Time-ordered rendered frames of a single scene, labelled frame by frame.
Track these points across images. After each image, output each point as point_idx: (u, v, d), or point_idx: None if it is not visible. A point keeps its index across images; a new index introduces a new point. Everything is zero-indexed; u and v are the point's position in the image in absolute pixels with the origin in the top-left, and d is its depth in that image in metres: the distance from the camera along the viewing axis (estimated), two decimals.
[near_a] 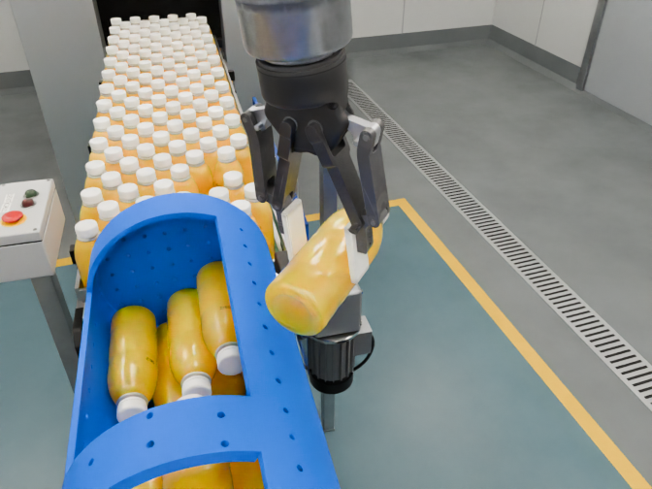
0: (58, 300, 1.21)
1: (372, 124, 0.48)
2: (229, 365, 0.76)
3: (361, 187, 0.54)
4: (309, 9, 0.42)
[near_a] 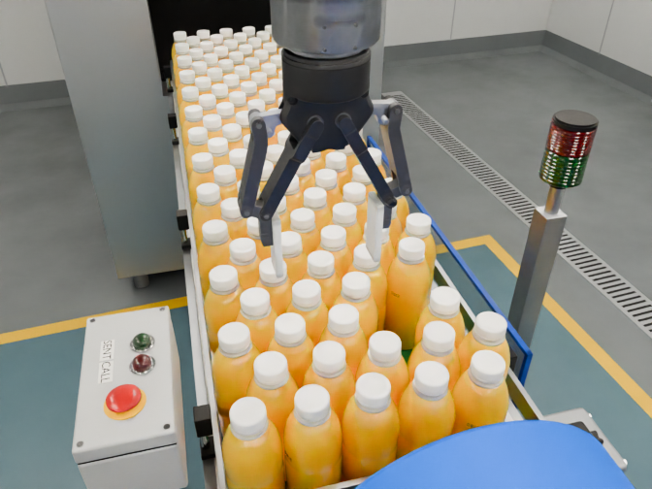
0: None
1: (256, 114, 0.50)
2: None
3: (272, 188, 0.54)
4: None
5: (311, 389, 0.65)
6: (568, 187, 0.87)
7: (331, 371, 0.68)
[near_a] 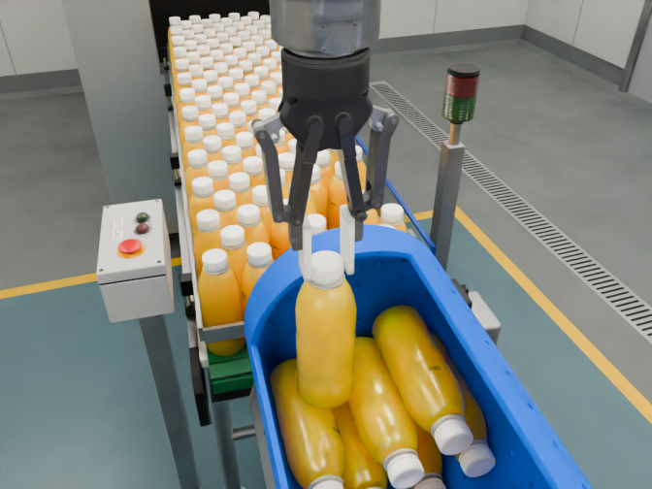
0: (165, 337, 1.07)
1: (257, 123, 0.51)
2: (453, 443, 0.62)
3: (295, 194, 0.55)
4: None
5: (260, 246, 0.95)
6: (461, 121, 1.16)
7: (328, 279, 0.60)
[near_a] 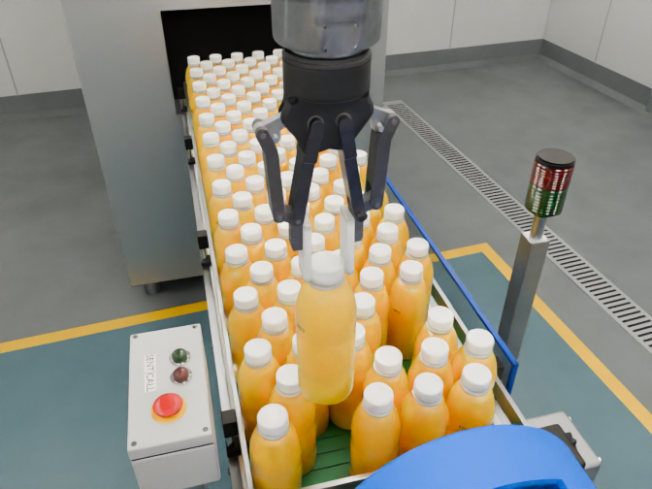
0: (203, 485, 0.89)
1: (258, 123, 0.51)
2: None
3: (295, 195, 0.55)
4: None
5: (325, 257, 0.63)
6: (549, 216, 0.98)
7: None
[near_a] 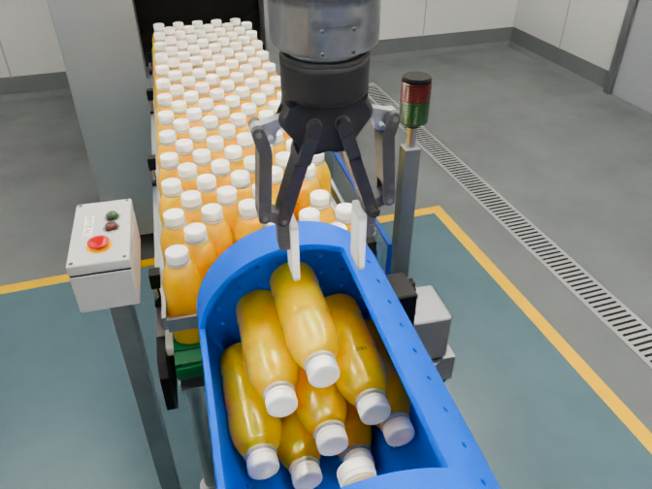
0: (135, 327, 1.14)
1: (255, 122, 0.50)
2: (373, 414, 0.69)
3: (284, 195, 0.54)
4: None
5: (325, 359, 0.69)
6: (415, 126, 1.23)
7: (278, 410, 0.73)
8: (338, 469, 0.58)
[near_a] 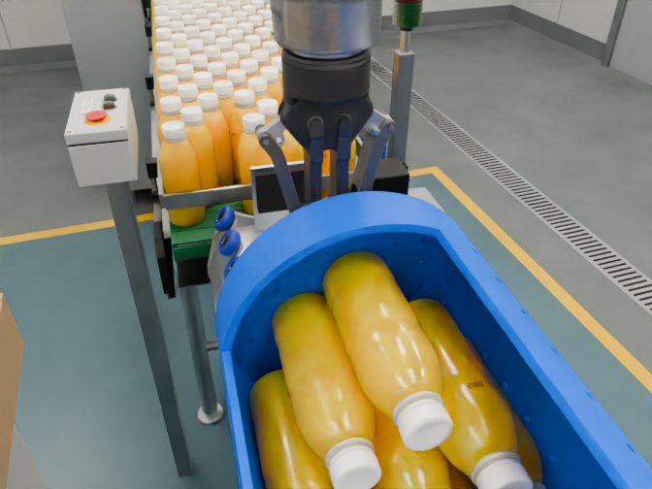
0: (133, 217, 1.16)
1: (388, 116, 0.53)
2: None
3: None
4: None
5: (431, 407, 0.42)
6: (408, 26, 1.25)
7: (349, 482, 0.47)
8: None
